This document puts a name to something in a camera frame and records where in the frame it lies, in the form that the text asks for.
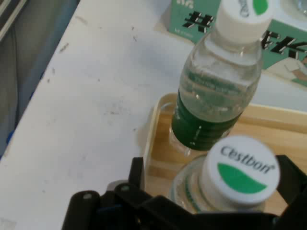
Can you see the wooden tray with cream rim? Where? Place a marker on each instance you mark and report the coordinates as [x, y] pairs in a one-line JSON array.
[[163, 153]]

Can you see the aluminium wall rail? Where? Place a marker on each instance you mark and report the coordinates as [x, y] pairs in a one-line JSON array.
[[9, 21]]

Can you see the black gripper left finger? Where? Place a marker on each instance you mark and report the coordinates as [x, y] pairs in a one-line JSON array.
[[96, 210]]

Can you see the clear water bottle green label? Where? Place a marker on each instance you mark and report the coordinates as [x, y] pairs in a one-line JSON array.
[[216, 79], [239, 172]]

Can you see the white green printed cardboard box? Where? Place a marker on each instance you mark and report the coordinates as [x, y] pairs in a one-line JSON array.
[[182, 28]]

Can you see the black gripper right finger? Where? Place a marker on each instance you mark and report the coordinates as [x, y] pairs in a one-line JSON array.
[[296, 191]]

